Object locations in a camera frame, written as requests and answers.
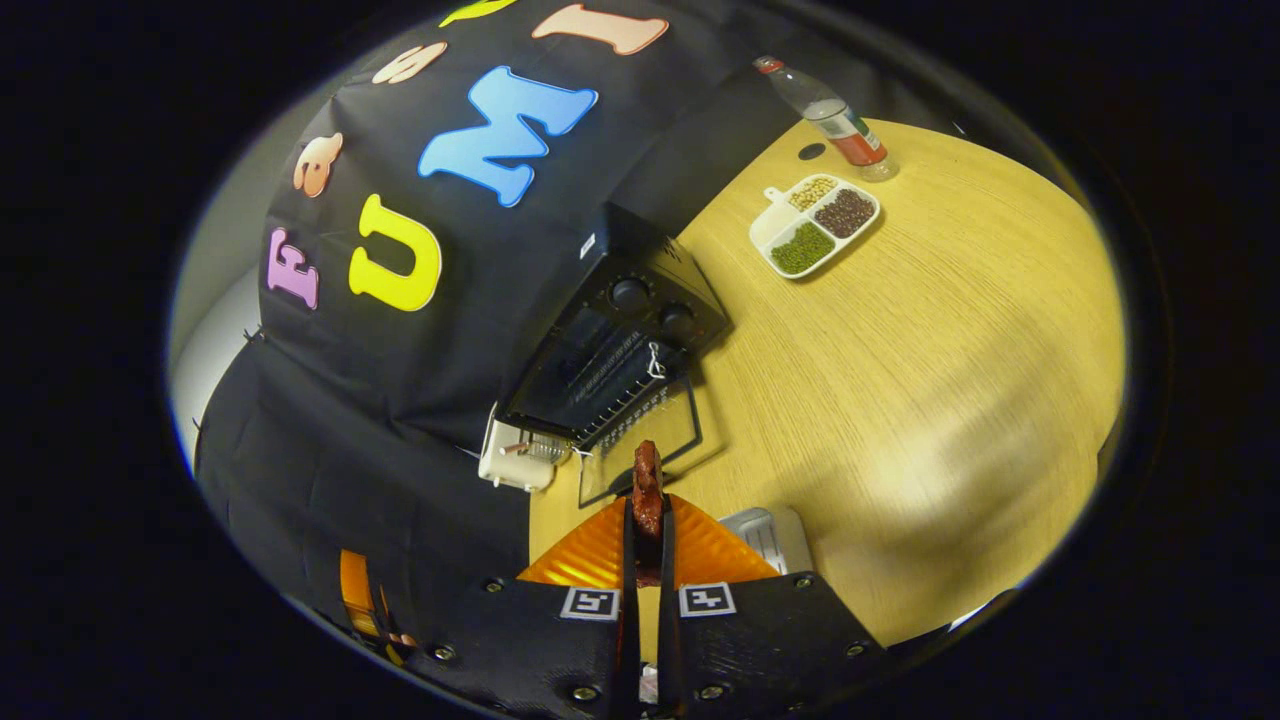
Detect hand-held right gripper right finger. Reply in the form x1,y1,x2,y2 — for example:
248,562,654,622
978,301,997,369
655,493,887,720

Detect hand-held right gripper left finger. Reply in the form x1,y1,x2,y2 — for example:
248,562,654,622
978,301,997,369
405,495,642,720

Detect red grilled meat piece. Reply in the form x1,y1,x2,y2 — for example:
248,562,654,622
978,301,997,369
630,440,667,589

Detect black electric oven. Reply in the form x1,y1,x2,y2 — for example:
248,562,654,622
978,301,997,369
497,203,732,508

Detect metal oven rack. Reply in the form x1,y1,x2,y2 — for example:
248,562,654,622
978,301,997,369
575,385,674,457

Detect small white tray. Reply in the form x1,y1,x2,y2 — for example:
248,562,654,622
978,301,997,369
718,507,817,577

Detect white toaster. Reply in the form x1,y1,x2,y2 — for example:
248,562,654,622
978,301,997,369
477,405,572,493

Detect white divided bean dish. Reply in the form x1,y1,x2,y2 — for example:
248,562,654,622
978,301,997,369
749,173,883,280

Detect clear plastic bottle red label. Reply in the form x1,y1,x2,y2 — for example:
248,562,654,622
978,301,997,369
753,55,900,183

